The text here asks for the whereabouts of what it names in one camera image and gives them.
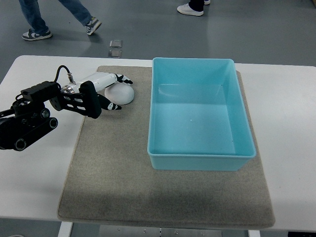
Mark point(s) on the metal floor plate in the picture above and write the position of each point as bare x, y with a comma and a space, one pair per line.
114, 53
115, 43

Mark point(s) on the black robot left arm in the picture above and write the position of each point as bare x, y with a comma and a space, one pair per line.
28, 119

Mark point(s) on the upper metal floor plate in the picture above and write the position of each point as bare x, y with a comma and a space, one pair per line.
115, 43

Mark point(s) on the white bear head toy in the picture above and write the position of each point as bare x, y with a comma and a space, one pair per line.
119, 93

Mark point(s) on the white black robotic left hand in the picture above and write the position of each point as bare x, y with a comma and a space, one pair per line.
100, 80

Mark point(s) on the light blue plastic box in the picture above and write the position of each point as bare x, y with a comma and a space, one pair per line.
198, 119

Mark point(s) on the white sneaker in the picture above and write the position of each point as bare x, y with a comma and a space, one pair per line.
187, 10

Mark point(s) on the person in blue jeans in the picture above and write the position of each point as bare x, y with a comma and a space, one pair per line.
40, 31

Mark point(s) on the lower metal floor plate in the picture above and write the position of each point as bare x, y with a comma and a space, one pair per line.
114, 53

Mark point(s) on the grey felt mat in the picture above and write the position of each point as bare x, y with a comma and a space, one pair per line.
111, 180

